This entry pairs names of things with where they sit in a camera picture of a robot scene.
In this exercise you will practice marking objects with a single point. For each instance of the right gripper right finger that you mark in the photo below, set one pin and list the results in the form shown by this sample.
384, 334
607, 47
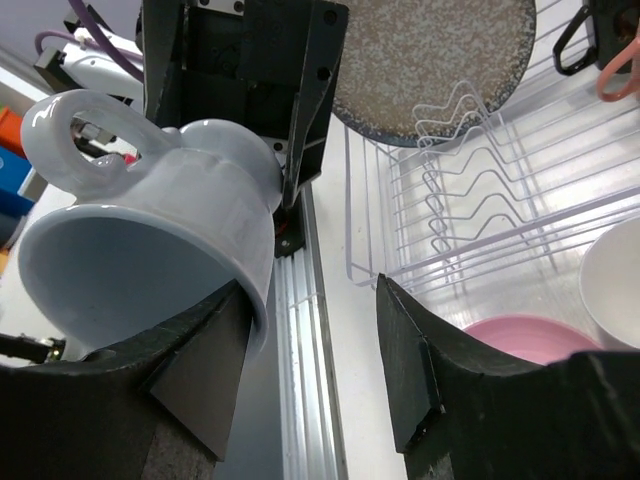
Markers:
461, 409

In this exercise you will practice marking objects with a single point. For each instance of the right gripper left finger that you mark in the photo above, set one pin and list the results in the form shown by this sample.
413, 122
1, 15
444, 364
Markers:
158, 405

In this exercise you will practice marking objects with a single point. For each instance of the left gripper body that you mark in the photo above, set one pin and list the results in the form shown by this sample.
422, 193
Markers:
240, 61

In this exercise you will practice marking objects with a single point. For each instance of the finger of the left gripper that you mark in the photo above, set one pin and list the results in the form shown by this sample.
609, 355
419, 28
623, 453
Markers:
309, 124

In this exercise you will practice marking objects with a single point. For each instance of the speckled grey plate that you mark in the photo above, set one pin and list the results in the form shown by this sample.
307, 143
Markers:
402, 54

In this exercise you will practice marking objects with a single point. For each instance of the light blue footed cup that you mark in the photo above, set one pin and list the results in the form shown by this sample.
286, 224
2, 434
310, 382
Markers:
162, 218

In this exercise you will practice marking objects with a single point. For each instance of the black mug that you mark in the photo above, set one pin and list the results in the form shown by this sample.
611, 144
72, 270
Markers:
610, 26

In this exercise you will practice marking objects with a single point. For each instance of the pink mug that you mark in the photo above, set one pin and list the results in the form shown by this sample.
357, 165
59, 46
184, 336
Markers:
620, 78

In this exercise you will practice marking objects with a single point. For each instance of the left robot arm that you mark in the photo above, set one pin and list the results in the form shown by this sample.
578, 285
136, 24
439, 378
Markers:
95, 58

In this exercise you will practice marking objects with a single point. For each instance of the pink plate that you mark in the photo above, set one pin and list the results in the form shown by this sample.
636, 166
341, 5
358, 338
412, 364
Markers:
532, 338

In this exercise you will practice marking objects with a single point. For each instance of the white bowl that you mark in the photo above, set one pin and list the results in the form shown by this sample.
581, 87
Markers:
609, 285

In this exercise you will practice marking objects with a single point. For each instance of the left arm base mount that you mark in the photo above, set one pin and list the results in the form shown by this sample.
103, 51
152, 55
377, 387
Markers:
289, 229

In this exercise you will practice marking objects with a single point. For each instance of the aluminium mounting rail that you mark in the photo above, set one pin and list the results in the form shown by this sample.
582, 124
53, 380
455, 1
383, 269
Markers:
312, 434

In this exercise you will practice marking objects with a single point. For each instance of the white wire dish rack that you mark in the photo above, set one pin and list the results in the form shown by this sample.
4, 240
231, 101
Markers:
486, 190

